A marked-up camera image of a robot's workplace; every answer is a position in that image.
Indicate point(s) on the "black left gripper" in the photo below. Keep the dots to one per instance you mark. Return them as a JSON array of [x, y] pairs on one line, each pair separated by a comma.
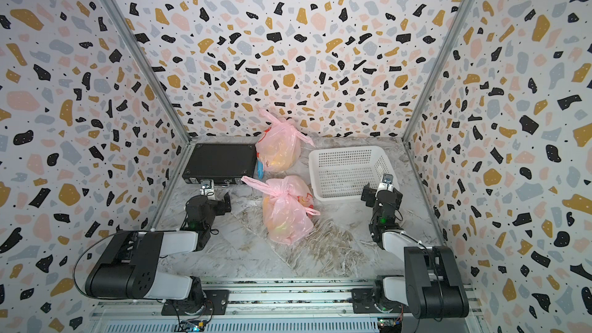
[[220, 210]]

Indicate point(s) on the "blue cylindrical tube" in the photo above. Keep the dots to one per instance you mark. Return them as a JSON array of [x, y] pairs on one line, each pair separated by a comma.
[[260, 170]]

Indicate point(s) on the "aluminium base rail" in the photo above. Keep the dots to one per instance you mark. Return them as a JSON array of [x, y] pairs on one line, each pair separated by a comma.
[[316, 305]]

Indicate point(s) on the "white perforated plastic basket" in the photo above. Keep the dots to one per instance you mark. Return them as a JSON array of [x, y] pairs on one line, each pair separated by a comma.
[[340, 174]]

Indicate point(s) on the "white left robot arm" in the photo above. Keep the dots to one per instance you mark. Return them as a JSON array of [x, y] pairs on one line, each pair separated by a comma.
[[128, 267]]

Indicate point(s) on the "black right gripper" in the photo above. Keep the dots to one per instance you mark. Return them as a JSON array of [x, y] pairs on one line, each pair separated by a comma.
[[371, 197]]

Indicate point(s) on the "pink plastic bag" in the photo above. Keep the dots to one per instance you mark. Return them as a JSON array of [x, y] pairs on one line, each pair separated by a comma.
[[280, 145], [287, 208]]

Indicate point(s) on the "black ribbed carry case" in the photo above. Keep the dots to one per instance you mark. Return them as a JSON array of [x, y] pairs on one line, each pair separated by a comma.
[[223, 163]]

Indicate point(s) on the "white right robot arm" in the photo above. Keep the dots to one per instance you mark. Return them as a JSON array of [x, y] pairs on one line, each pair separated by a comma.
[[431, 286]]

